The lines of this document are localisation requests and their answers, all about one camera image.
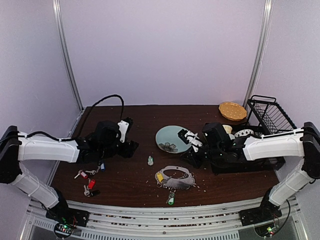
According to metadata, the grey leather key holder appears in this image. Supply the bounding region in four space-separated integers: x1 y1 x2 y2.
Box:
154 165 195 190

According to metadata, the yellow key tag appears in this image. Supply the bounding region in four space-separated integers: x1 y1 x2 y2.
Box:
156 172 164 183

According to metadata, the red key tag with key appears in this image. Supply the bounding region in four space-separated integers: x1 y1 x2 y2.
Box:
74 170 88 179

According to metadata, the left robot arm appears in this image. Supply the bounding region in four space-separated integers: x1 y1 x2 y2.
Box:
0 118 139 222

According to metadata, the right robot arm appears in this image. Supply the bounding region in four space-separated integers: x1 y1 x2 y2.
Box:
177 122 320 221

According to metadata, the pale green key tag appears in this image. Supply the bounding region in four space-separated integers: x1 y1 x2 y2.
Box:
147 155 154 166

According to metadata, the blue key tag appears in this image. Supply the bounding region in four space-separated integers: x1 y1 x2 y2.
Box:
97 161 106 172

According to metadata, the light blue flower plate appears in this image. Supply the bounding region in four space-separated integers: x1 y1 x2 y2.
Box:
155 125 191 154

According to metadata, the black key tag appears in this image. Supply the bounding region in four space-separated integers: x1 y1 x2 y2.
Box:
89 189 101 197

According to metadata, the silver key near black tag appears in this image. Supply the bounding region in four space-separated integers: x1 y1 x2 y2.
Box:
83 185 90 196

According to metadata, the orange dotted plate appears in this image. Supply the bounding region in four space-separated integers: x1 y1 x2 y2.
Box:
218 102 247 121

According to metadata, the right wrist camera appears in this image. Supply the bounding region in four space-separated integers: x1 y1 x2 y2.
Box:
177 129 203 153

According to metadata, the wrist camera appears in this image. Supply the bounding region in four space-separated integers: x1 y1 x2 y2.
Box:
118 117 133 143
177 129 203 153

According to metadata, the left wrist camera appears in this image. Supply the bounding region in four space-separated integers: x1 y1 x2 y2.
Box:
118 117 133 143

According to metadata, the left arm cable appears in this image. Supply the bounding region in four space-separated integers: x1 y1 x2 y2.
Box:
0 94 126 146

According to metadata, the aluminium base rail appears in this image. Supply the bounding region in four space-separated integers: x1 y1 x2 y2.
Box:
17 197 311 240

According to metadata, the black wire dish rack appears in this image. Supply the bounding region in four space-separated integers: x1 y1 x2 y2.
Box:
203 94 302 175

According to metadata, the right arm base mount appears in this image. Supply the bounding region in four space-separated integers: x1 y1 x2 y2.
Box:
239 206 282 239

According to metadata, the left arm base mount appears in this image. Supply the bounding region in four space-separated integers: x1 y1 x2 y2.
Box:
41 201 90 240

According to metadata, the left aluminium post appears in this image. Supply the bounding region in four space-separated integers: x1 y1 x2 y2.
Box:
51 0 85 112

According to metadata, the aluminium post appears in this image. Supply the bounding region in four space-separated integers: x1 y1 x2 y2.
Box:
51 0 85 112
243 0 273 106

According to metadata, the right aluminium post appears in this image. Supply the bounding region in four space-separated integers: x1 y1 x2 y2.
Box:
243 0 273 106

